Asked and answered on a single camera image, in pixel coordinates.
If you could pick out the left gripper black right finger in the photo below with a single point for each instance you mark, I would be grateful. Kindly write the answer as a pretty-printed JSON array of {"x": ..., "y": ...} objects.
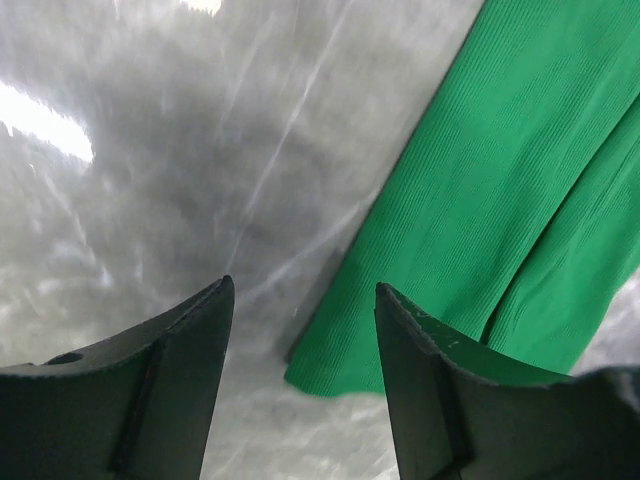
[{"x": 459, "y": 410}]

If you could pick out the green tank top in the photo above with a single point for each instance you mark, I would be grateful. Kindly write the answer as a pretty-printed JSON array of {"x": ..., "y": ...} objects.
[{"x": 513, "y": 213}]

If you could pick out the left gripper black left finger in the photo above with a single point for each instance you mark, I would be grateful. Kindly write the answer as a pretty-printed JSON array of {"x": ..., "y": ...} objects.
[{"x": 136, "y": 405}]

